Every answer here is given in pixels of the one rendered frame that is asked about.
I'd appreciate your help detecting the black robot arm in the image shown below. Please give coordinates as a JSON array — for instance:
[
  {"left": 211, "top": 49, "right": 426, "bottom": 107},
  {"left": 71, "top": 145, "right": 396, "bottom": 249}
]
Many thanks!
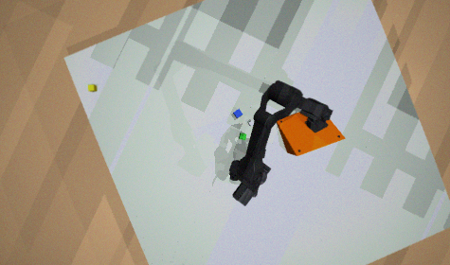
[{"left": 229, "top": 80, "right": 333, "bottom": 206}]

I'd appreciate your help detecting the small blue cube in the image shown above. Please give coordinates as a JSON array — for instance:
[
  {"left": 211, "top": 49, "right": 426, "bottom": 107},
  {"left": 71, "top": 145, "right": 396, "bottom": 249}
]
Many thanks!
[{"left": 233, "top": 109, "right": 243, "bottom": 118}]

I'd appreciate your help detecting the small yellow block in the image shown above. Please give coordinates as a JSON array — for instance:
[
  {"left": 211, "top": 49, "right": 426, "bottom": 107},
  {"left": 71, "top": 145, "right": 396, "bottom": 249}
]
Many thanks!
[{"left": 88, "top": 85, "right": 98, "bottom": 93}]

